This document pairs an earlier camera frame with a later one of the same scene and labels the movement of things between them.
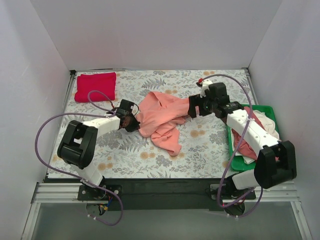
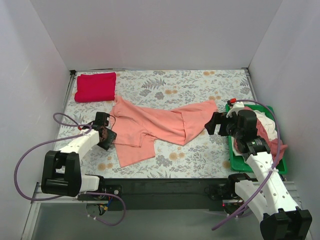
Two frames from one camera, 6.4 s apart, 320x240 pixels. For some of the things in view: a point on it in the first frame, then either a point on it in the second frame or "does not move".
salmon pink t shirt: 158,117 → 135,127
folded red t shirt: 104,83 does not move
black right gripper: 194,106 → 221,125
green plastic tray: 237,162 does not move
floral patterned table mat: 205,141 does not move
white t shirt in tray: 268,123 does not move
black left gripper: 132,124 → 108,138
